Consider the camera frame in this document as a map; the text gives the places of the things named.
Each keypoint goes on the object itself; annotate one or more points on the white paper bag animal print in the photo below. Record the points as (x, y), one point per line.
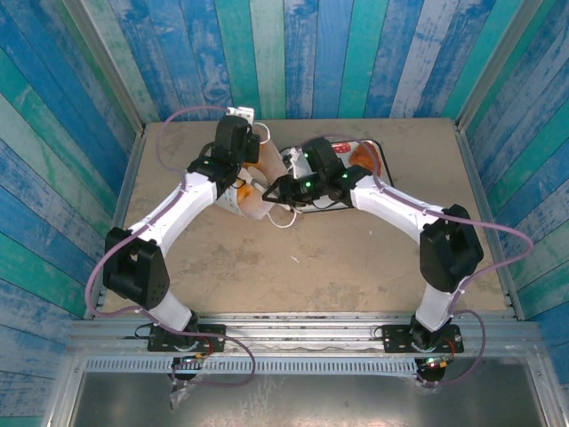
(271, 160)

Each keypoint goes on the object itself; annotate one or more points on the orange brown fake croissant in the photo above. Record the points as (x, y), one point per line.
(364, 158)

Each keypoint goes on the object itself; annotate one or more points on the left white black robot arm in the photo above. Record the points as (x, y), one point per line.
(178, 213)

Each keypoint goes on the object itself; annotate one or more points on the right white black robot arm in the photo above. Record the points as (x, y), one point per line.
(400, 209)

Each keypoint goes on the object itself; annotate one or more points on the white strawberry print tray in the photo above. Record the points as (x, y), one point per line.
(344, 148)

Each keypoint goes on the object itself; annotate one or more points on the small circuit board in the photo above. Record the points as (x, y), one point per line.
(435, 362)
(191, 358)

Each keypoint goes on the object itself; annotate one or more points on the grey metal panel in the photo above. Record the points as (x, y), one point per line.
(311, 400)

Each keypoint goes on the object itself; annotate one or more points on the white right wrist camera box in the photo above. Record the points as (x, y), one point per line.
(298, 164)

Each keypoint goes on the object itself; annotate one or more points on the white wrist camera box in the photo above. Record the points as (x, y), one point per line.
(242, 112)
(298, 164)

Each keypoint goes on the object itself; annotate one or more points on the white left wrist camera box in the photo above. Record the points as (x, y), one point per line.
(242, 112)

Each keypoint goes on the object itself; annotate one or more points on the aluminium table side rail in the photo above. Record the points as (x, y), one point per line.
(129, 178)
(476, 178)

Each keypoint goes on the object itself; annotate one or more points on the aluminium mounting rail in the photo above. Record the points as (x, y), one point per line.
(302, 331)

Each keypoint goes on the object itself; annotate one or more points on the aluminium corner post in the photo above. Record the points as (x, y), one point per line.
(106, 66)
(493, 66)

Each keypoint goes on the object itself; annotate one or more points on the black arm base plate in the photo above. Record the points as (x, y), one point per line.
(213, 340)
(395, 340)

